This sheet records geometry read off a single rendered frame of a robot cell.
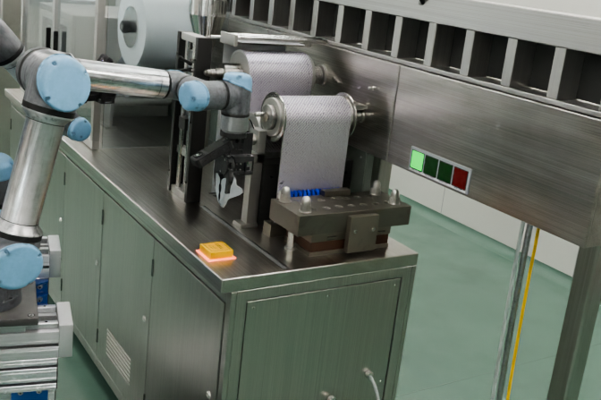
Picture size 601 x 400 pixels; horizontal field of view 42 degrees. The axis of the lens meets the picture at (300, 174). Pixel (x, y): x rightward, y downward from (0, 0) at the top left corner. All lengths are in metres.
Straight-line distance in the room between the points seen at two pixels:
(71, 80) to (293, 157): 0.81
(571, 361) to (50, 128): 1.43
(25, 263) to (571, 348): 1.38
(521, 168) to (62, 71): 1.12
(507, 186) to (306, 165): 0.63
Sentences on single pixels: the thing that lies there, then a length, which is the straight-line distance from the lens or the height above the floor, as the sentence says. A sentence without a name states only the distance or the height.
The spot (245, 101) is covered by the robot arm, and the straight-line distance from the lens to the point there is 2.06.
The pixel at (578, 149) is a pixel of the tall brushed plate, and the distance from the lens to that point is 1.92.
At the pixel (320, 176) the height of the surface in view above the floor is 1.07.
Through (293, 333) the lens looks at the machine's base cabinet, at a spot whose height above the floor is 0.70.
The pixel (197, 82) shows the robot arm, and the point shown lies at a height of 1.38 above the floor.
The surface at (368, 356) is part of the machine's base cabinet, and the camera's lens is 2.45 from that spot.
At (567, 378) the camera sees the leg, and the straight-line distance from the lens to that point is 2.25.
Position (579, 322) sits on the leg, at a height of 0.89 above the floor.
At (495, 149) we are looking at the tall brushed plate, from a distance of 2.09.
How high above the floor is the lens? 1.72
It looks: 15 degrees down
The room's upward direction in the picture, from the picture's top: 7 degrees clockwise
